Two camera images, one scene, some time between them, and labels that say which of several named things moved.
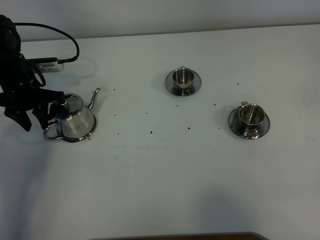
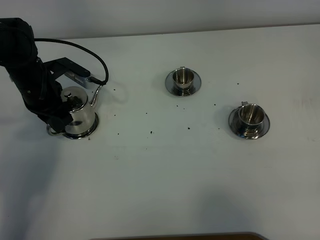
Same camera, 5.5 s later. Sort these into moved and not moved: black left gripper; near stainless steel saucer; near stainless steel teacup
Moved: black left gripper
Not moved: near stainless steel saucer; near stainless steel teacup
